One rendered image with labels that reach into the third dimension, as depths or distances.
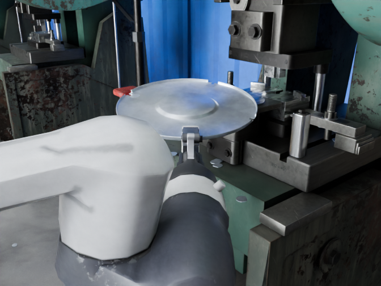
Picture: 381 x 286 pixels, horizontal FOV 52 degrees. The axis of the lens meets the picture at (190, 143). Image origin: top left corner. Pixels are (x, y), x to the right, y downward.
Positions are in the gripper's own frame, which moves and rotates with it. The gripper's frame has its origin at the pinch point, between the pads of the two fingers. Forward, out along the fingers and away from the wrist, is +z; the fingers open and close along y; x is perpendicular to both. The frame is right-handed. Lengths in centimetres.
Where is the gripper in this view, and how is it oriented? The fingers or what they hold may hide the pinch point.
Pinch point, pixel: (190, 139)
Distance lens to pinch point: 68.7
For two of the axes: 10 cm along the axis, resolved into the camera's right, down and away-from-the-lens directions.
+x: -10.0, -0.1, 0.0
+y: 0.1, -9.2, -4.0
